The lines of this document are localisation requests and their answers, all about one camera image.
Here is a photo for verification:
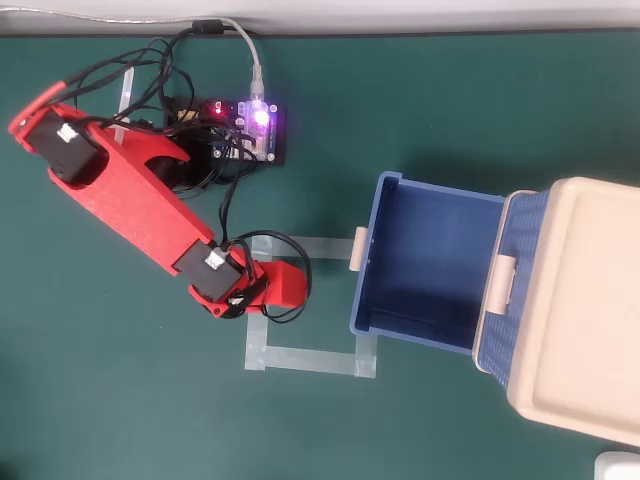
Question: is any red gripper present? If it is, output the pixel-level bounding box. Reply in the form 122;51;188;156
212;248;310;320

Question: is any blue drawer with taped handle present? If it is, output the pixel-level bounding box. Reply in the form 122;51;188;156
348;171;507;357

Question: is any beige plastic drawer cabinet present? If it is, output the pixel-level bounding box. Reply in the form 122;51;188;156
472;175;640;449

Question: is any black electronics controller board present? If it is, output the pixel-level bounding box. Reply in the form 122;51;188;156
169;99;290;167

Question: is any dark green table mat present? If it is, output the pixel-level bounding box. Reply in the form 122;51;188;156
0;32;640;480

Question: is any white plastic object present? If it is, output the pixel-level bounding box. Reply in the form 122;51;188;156
593;451;640;480

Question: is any black servo cable bundle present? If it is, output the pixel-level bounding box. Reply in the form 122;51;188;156
62;34;261;246

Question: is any white USB cable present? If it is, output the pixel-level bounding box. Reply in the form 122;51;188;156
0;3;267;109

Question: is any blue drawer with plain handle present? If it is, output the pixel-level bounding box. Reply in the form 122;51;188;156
472;192;551;396

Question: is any black power cable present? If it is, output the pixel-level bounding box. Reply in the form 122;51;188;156
159;27;259;116

